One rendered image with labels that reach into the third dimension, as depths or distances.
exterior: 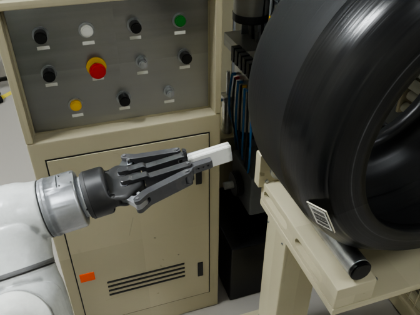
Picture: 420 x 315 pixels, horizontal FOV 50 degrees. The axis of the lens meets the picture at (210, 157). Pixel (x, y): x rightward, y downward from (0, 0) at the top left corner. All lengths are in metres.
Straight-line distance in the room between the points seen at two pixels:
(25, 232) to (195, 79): 0.78
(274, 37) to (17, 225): 0.48
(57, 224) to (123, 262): 0.94
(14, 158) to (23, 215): 2.28
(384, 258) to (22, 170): 2.18
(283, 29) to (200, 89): 0.62
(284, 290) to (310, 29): 1.01
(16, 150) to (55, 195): 2.35
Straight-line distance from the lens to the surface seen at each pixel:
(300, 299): 1.61
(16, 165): 2.87
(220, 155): 0.71
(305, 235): 1.01
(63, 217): 0.68
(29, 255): 0.68
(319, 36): 0.68
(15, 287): 0.68
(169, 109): 1.34
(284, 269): 1.45
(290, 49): 0.72
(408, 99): 1.43
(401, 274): 1.07
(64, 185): 0.68
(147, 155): 0.73
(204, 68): 1.31
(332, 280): 0.93
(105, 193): 0.67
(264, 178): 1.12
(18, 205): 0.68
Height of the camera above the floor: 1.56
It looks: 35 degrees down
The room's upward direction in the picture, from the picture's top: straight up
